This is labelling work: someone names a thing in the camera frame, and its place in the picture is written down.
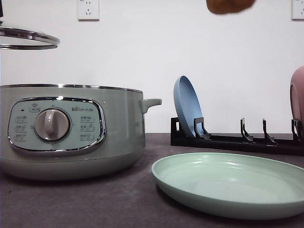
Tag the white wall socket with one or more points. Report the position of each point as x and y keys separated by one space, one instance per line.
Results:
x=88 y=10
x=296 y=11

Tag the black plate rack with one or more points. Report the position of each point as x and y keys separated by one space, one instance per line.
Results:
x=201 y=138

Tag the green electric steamer pot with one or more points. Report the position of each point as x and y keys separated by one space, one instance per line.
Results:
x=71 y=132

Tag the blue plate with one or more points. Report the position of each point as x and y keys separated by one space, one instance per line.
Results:
x=187 y=103

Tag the green plate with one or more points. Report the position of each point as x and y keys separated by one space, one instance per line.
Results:
x=231 y=185

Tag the grey table mat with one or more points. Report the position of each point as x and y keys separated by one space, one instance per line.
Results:
x=127 y=199

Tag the pink plate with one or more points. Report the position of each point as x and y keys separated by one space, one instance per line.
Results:
x=297 y=99

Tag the glass steamer lid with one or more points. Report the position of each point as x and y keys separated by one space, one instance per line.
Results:
x=27 y=33

